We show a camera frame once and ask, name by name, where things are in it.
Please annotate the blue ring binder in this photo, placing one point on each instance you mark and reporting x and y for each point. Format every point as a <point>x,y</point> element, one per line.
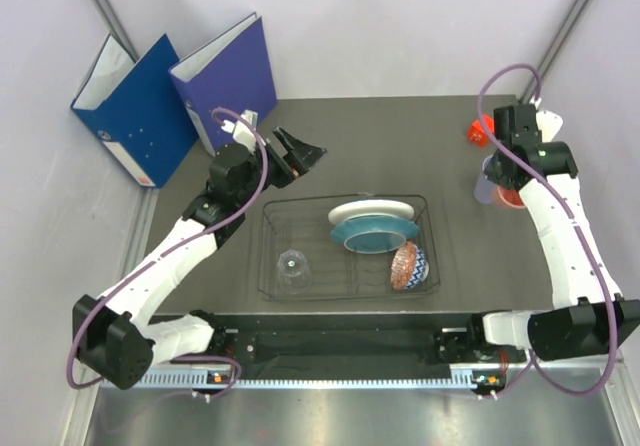
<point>133,108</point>

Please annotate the blue patterned bowl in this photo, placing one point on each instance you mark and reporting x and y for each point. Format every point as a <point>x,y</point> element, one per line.
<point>420,271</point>

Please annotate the purple ring binder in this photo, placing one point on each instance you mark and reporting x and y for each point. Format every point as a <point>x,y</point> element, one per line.
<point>232,71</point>

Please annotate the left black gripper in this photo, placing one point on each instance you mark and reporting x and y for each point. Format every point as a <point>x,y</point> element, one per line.
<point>302,158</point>

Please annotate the clear drinking glass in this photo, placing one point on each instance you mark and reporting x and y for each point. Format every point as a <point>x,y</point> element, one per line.
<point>294,274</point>

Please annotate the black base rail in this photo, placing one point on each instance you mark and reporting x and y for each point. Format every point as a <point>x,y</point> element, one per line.
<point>262,338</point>

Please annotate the teal plate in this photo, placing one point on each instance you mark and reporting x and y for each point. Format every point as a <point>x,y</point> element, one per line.
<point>374,234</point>

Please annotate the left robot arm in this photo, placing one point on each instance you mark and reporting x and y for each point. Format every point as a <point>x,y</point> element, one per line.
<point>113,334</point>

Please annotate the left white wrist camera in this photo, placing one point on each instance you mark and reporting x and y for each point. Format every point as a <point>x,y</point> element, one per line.
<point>241,133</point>

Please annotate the black wire dish rack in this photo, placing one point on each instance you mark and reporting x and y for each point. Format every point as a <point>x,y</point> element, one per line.
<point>303,225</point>

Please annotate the white plate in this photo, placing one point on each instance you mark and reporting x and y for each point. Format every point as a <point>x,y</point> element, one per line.
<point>370,207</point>

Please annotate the pink plastic cup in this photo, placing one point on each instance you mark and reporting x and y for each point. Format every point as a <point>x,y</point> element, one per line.
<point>507,199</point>

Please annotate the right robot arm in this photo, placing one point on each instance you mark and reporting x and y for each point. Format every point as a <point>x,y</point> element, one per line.
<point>544,173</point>

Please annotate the lilac plastic cup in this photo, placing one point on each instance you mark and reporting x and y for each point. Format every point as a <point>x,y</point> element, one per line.
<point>484,189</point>

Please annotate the grey cable duct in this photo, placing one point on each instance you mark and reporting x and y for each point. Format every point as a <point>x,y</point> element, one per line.
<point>210,379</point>

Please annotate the red cube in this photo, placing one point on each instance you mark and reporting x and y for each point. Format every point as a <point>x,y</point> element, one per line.
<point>477,135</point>

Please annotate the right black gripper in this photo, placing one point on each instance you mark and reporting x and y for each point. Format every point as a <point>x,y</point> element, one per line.
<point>490,169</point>

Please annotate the red patterned bowl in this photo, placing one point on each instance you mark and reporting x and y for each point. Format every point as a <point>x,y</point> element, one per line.
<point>402,266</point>

